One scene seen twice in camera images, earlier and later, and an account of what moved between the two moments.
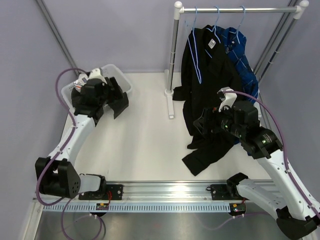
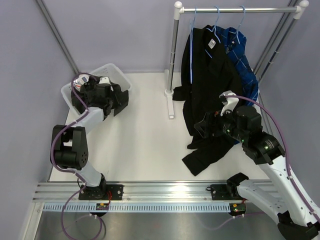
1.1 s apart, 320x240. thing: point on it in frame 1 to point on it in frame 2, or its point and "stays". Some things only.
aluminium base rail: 139,193 stays
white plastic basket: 110,71 stays
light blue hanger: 193,28 to 191,26
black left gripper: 105,86 stays
